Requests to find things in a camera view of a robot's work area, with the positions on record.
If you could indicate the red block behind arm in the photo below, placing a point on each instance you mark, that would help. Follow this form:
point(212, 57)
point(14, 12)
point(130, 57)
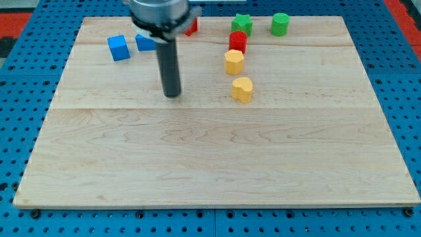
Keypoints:
point(193, 28)

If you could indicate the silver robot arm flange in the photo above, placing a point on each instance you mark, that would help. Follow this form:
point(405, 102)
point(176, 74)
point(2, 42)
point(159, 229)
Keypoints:
point(162, 20)

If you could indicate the blue cube block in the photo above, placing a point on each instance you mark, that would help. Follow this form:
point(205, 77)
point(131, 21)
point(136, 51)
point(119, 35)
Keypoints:
point(118, 48)

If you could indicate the yellow heart block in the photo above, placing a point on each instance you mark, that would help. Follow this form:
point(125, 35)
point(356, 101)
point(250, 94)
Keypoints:
point(242, 89)

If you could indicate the yellow hexagon block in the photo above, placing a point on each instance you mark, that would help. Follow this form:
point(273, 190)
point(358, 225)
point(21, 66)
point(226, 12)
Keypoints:
point(234, 62)

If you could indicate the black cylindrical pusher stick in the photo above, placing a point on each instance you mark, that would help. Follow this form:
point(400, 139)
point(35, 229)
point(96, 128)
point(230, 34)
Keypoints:
point(167, 56)

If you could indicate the red cylinder block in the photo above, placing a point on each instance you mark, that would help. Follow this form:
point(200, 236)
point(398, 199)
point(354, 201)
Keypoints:
point(238, 41)

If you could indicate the blue block behind stick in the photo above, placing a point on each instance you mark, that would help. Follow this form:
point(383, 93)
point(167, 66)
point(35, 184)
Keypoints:
point(144, 44)

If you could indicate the green star block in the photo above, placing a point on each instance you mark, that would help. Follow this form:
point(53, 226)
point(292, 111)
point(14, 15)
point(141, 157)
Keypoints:
point(242, 22)

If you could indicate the light wooden board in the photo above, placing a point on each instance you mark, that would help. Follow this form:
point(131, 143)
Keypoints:
point(313, 136)

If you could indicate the green cylinder block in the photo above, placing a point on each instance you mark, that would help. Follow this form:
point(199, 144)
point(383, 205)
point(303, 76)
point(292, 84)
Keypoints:
point(280, 24)

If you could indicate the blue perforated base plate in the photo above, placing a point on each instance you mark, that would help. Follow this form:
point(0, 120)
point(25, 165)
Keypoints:
point(33, 69)

